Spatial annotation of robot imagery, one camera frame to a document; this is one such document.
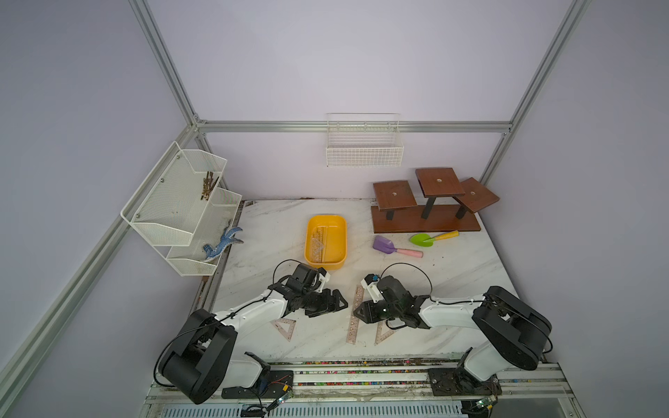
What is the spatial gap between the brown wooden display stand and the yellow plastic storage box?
0.54 ft

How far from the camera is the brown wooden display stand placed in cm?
97

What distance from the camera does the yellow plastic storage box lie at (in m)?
1.03
